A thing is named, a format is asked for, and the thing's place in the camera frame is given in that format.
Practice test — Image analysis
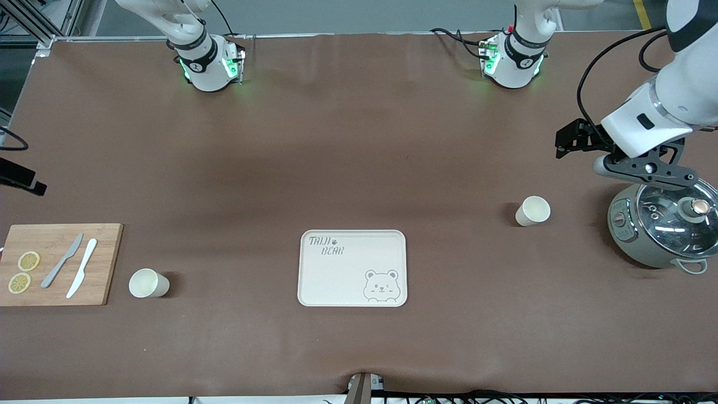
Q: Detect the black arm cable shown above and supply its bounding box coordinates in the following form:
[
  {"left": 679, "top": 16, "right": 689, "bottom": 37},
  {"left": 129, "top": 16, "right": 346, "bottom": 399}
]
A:
[
  {"left": 577, "top": 27, "right": 671, "bottom": 141},
  {"left": 0, "top": 128, "right": 29, "bottom": 151}
]

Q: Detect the cream bear print tray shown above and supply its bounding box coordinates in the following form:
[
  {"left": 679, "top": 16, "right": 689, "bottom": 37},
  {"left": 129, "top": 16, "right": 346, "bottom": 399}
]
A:
[{"left": 297, "top": 229, "right": 408, "bottom": 308}]

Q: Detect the aluminium frame structure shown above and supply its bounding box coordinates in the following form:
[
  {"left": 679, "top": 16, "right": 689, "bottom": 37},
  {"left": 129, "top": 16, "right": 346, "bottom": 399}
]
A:
[{"left": 0, "top": 0, "right": 107, "bottom": 57}]

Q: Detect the metal post bracket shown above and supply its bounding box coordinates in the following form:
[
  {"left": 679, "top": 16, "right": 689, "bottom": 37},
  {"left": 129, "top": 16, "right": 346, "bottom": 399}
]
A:
[{"left": 343, "top": 371, "right": 386, "bottom": 404}]

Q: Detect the bamboo cutting board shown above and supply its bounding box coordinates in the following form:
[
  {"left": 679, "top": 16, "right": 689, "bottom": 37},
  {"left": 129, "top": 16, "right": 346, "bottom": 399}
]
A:
[{"left": 0, "top": 223, "right": 124, "bottom": 307}]

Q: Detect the white plastic knife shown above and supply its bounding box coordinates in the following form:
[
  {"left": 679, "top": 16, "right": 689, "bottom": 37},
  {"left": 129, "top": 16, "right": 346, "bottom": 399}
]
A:
[{"left": 66, "top": 238, "right": 98, "bottom": 299}]

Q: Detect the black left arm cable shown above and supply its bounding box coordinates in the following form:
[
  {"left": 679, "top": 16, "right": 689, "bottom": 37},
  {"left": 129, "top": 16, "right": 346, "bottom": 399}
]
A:
[{"left": 577, "top": 27, "right": 671, "bottom": 141}]

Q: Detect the black base cable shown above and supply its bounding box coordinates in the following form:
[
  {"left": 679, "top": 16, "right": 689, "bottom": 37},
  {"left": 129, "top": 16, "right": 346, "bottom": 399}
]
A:
[
  {"left": 210, "top": 0, "right": 234, "bottom": 35},
  {"left": 430, "top": 27, "right": 489, "bottom": 59}
]

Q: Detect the grey plastic knife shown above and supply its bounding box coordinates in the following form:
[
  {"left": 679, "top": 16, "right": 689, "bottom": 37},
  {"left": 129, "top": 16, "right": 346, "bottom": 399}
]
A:
[{"left": 40, "top": 232, "right": 84, "bottom": 289}]

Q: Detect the paper cup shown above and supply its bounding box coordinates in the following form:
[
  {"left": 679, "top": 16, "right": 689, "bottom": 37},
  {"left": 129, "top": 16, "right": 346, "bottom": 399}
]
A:
[
  {"left": 128, "top": 268, "right": 171, "bottom": 299},
  {"left": 515, "top": 195, "right": 551, "bottom": 227}
]

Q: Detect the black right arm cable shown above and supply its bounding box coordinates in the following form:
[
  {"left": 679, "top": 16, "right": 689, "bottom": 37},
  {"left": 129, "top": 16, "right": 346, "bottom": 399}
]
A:
[{"left": 0, "top": 128, "right": 29, "bottom": 151}]

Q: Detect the glass pot lid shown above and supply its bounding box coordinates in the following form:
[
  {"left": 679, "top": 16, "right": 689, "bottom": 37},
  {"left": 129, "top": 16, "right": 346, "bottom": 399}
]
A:
[{"left": 636, "top": 177, "right": 718, "bottom": 260}]

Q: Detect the grey-green electric cooking pot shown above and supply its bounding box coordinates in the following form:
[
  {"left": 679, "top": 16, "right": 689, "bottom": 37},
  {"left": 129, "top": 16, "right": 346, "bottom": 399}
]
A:
[{"left": 607, "top": 177, "right": 718, "bottom": 276}]

